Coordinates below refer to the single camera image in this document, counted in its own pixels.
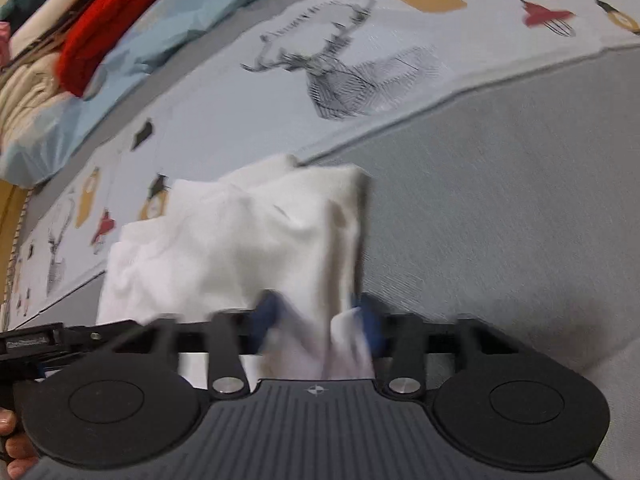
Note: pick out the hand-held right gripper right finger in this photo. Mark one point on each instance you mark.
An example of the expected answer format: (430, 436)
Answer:
(372, 321)

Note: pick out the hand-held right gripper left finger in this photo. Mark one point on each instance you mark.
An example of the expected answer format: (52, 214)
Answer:
(266, 316)

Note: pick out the white small garment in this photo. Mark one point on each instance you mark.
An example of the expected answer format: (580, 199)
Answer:
(240, 245)

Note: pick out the person's left hand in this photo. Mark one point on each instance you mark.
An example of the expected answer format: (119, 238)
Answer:
(17, 452)

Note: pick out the grey printed bed sheet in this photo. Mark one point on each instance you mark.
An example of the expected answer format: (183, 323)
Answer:
(475, 185)

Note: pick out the beige cloth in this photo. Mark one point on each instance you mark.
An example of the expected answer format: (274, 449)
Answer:
(27, 92)

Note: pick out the light blue quilt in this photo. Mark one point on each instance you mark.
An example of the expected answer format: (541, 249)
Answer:
(165, 25)

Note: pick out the red cloth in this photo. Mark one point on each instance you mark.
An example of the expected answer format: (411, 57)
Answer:
(115, 25)

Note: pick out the cream cloth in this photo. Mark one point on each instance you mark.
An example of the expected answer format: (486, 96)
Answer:
(65, 5)

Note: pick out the tan bed frame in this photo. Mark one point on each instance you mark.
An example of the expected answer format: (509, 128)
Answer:
(11, 230)

